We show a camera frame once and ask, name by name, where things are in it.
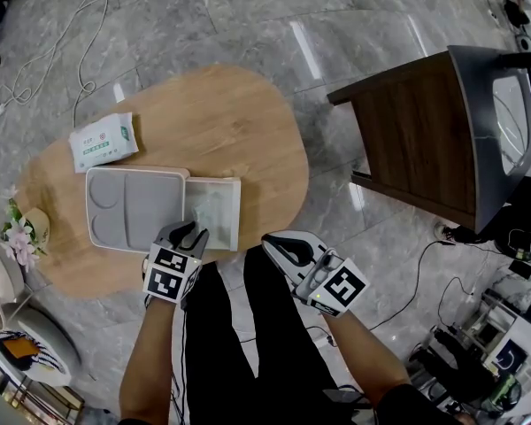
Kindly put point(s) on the pink flowers in beige pot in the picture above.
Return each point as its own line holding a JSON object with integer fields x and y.
{"x": 22, "y": 235}

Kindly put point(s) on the person's left forearm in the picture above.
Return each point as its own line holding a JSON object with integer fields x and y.
{"x": 148, "y": 361}

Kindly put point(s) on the dark wooden cabinet grey top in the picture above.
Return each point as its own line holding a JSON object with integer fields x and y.
{"x": 420, "y": 144}

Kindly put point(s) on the person's legs in black trousers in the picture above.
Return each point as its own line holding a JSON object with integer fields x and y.
{"x": 248, "y": 348}

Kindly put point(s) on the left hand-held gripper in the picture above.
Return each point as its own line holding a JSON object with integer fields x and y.
{"x": 168, "y": 277}

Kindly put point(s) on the white box grey lid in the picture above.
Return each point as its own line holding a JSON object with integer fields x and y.
{"x": 133, "y": 206}

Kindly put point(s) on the equipment rack with devices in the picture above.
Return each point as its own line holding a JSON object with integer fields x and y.
{"x": 482, "y": 352}

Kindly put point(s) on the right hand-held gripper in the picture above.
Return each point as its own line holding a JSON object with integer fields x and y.
{"x": 336, "y": 281}

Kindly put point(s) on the white wet wipes packet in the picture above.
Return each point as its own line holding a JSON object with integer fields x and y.
{"x": 102, "y": 142}

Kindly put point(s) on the person's right forearm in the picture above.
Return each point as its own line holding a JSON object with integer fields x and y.
{"x": 363, "y": 352}

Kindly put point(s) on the striped cushion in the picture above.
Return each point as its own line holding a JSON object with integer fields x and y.
{"x": 28, "y": 354}

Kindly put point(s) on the grey upholstered chair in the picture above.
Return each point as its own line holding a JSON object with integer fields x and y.
{"x": 35, "y": 334}

